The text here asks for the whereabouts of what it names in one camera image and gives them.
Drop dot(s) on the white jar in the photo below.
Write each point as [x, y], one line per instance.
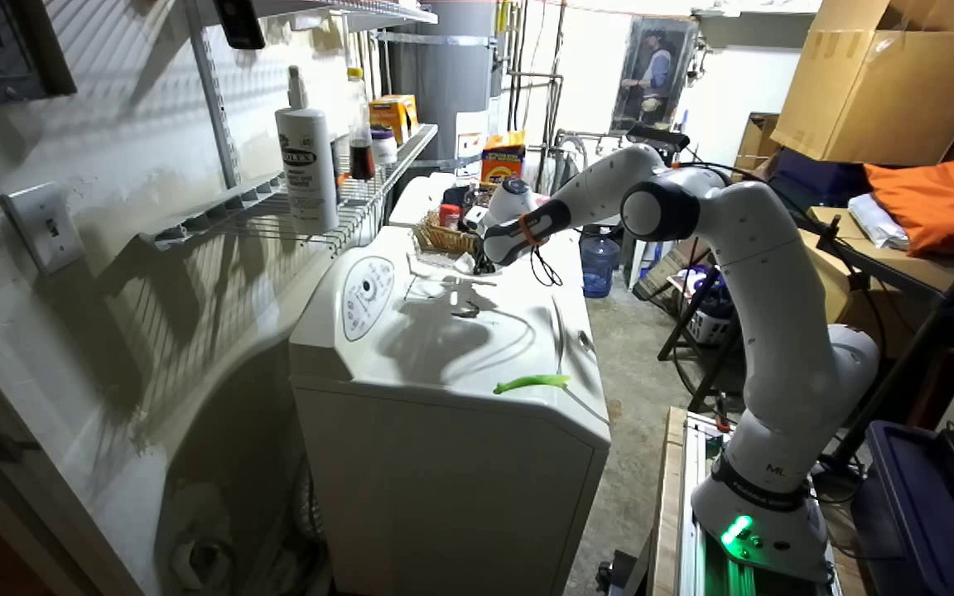
[386, 146]

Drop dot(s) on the grey electrical panel box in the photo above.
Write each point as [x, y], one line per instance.
[1, 43]

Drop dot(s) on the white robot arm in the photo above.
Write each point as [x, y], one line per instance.
[797, 331]

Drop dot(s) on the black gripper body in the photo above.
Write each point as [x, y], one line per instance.
[495, 254]

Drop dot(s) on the white folded cloth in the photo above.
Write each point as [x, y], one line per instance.
[875, 220]

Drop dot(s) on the framed picture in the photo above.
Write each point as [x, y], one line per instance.
[651, 69]

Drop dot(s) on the black camera on stand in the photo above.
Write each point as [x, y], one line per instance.
[659, 138]

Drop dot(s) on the orange yellow box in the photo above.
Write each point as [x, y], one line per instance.
[500, 161]

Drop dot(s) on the blue water jug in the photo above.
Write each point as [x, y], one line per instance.
[600, 267]

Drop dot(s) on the white lotion bottle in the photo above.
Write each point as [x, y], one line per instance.
[306, 153]

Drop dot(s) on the dark bottle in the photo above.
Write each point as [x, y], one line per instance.
[363, 161]

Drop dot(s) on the white washing machine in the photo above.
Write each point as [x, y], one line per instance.
[444, 483]

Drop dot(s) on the orange cloth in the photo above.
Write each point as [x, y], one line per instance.
[941, 202]

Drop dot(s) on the wooden robot platform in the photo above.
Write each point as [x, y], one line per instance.
[672, 498]

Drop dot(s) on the dark blue storage bin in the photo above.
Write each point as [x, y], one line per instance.
[930, 518]

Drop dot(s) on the large cardboard box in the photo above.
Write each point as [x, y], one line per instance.
[886, 78]

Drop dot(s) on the red lid peanut jar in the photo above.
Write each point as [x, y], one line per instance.
[447, 217]

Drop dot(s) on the white light switch plate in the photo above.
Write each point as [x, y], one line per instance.
[44, 226]

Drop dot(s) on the grey water heater tank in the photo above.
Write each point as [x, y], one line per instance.
[447, 68]

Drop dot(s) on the green plastic strip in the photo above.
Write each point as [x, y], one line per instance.
[532, 381]

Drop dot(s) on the small cardboard box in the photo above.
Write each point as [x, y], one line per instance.
[755, 138]

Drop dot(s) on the black folding chair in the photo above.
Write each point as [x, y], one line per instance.
[689, 341]

